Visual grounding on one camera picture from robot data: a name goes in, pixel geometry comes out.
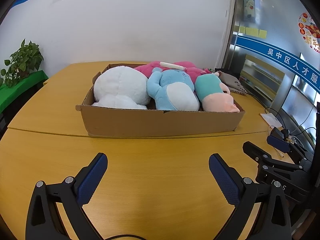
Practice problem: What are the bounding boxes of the teal pink plush toy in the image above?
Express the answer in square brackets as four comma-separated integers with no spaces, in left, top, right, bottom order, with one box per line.
[195,74,240,113]

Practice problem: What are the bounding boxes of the white panda plush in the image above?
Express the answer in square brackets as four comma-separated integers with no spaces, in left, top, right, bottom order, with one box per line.
[93,66,150,110]

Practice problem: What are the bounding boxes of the blue bear plush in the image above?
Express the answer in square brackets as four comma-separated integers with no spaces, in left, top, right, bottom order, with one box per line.
[147,68,200,111]

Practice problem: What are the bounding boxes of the cream phone case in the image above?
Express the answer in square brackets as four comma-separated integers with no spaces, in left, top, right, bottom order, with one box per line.
[159,62,185,71]

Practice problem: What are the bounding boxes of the grey canvas tote bag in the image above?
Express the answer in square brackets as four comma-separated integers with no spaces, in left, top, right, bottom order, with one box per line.
[215,71,248,95]

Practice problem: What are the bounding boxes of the cardboard box tray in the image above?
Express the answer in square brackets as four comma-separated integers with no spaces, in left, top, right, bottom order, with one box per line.
[76,64,245,138]

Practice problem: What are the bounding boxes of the pink plush bear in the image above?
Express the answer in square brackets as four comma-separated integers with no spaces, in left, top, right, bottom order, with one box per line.
[135,61,212,83]

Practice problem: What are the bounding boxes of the yellow sticky notes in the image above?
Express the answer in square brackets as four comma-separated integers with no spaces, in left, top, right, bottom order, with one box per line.
[239,26,267,39]

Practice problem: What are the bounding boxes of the green table cloth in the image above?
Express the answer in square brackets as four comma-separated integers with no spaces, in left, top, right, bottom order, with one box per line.
[0,70,48,112]

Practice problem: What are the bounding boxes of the new year window decal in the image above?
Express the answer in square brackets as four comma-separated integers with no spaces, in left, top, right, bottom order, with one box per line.
[298,12,320,53]

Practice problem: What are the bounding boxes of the green potted plant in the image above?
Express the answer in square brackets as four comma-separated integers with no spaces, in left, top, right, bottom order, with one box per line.
[1,39,44,88]

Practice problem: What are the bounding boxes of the cartoon sheep poster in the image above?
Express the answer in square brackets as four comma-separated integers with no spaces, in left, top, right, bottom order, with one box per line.
[244,0,260,21]

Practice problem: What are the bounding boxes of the black cable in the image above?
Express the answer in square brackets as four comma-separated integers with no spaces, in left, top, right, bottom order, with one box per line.
[265,107,317,145]

